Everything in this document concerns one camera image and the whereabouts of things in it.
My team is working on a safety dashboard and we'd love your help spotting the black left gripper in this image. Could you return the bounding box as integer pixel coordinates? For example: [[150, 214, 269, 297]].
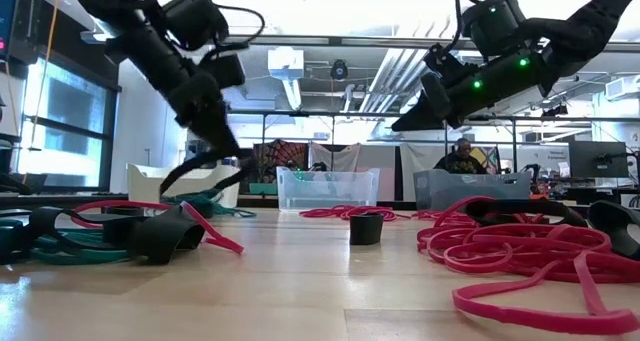
[[157, 73, 262, 197]]

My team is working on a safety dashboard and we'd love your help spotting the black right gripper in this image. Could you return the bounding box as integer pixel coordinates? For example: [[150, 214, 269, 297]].
[[391, 48, 554, 133]]

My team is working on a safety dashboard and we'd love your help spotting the teal rubber band pile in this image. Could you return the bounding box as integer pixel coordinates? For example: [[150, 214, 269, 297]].
[[160, 188, 257, 220], [0, 215, 132, 266]]

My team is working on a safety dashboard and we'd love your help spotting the single red rubber band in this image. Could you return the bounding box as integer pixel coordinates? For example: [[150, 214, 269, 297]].
[[71, 199, 246, 256]]

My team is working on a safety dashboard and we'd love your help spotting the red rubber band pile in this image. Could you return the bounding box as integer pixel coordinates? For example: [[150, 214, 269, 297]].
[[415, 194, 640, 337], [298, 204, 412, 222], [410, 208, 471, 221]]

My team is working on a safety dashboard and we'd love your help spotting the white hanging sheet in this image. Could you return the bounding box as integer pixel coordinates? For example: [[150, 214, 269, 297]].
[[399, 143, 449, 173], [307, 141, 362, 173]]

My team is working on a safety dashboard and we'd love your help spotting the person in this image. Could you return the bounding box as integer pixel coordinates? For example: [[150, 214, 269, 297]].
[[432, 136, 490, 176]]

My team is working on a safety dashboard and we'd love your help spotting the white plastic basket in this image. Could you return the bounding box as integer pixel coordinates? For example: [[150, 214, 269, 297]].
[[126, 162, 242, 210]]

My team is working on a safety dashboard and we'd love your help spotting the grey plastic basket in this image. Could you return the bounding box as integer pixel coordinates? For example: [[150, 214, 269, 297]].
[[413, 168, 532, 212]]

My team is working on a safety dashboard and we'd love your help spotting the black round ceiling device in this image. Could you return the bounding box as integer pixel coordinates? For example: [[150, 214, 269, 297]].
[[329, 58, 350, 82]]

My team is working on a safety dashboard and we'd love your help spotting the black metal railing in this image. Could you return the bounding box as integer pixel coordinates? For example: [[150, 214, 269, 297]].
[[227, 109, 640, 202]]

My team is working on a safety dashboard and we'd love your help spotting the clear plastic basket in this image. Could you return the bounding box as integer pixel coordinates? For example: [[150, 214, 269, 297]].
[[275, 166, 381, 212]]

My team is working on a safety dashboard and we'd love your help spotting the white ceiling unit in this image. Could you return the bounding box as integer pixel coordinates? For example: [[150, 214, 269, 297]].
[[266, 46, 305, 81]]

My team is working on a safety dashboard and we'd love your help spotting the black framed window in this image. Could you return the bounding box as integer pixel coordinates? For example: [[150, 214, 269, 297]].
[[17, 55, 120, 192]]

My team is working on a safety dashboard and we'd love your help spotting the black background monitor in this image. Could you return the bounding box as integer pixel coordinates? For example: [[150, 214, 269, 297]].
[[568, 140, 630, 179]]

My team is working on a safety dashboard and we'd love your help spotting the desk computer monitor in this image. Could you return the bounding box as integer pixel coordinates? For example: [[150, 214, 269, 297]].
[[0, 0, 24, 66]]

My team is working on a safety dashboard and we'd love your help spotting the black aluminium table frame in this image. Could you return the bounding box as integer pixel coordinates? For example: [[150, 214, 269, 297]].
[[234, 194, 416, 210]]

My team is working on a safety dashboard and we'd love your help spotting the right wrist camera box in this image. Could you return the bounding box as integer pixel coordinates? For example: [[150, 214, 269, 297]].
[[423, 41, 471, 82]]

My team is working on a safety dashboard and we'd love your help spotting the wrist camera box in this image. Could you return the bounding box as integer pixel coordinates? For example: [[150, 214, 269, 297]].
[[199, 53, 247, 90], [423, 41, 471, 82]]

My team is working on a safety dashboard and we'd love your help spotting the colourful wall tapestry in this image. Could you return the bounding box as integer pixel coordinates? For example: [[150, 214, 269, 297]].
[[251, 139, 310, 185]]

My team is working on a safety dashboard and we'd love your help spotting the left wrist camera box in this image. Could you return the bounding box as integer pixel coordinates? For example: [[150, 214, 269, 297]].
[[199, 53, 247, 90]]

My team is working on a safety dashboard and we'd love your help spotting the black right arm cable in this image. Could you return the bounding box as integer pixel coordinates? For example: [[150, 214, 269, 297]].
[[446, 0, 464, 52]]

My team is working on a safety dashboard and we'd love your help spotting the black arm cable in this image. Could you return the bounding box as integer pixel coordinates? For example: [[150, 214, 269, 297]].
[[199, 3, 266, 62], [446, 0, 464, 52]]

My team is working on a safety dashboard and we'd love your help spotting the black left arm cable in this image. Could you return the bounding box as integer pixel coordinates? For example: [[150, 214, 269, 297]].
[[199, 3, 266, 62]]

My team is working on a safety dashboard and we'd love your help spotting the yellow cable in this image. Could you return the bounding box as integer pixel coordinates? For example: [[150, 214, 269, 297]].
[[22, 0, 62, 175]]

